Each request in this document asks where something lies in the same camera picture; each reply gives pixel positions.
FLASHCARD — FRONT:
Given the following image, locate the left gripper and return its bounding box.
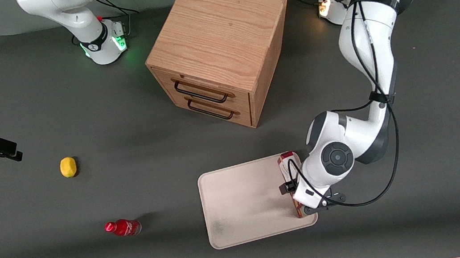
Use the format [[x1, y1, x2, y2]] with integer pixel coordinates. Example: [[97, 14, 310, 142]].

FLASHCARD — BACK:
[[279, 174, 348, 219]]

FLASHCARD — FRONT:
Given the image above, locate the red tartan cookie box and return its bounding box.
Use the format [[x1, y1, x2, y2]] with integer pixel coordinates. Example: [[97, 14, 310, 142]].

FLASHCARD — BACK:
[[276, 150, 311, 221]]

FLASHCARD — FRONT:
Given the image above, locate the beige plastic tray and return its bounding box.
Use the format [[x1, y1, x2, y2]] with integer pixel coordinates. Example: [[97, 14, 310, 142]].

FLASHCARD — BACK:
[[195, 148, 321, 252]]

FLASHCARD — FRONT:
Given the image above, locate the yellow lemon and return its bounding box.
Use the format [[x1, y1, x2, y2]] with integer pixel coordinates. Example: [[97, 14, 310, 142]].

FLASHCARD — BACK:
[[59, 156, 78, 179]]

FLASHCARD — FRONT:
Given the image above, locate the wooden drawer front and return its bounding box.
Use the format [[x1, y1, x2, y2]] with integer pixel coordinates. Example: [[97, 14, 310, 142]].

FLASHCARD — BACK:
[[155, 57, 252, 122], [164, 77, 254, 138]]

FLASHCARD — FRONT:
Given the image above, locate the red soda bottle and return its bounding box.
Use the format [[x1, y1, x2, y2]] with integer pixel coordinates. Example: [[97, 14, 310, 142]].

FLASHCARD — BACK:
[[104, 217, 143, 240]]

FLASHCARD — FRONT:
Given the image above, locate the wooden drawer cabinet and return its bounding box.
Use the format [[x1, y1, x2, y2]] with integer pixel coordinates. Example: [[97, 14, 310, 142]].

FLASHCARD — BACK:
[[136, 0, 305, 142]]

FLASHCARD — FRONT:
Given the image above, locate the black wire drawer handle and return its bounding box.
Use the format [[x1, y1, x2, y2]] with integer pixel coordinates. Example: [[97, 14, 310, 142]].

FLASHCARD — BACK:
[[184, 90, 241, 125], [171, 70, 236, 110]]

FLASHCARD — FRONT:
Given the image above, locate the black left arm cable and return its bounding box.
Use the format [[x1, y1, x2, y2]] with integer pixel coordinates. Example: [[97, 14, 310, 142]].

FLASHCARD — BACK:
[[264, 0, 460, 216]]

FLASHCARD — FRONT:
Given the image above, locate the black right base cable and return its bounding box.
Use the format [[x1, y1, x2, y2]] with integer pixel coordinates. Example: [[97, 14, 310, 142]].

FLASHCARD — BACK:
[[94, 0, 142, 42]]

